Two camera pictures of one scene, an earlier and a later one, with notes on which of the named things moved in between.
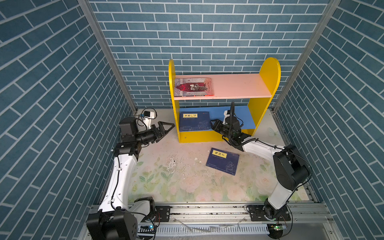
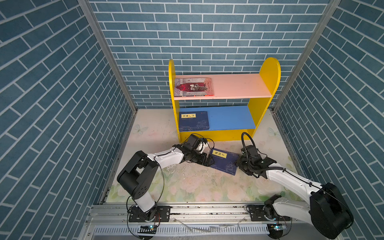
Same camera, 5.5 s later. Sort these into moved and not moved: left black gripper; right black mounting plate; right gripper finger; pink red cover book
Moved: right gripper finger; left black gripper
Not moved: pink red cover book; right black mounting plate
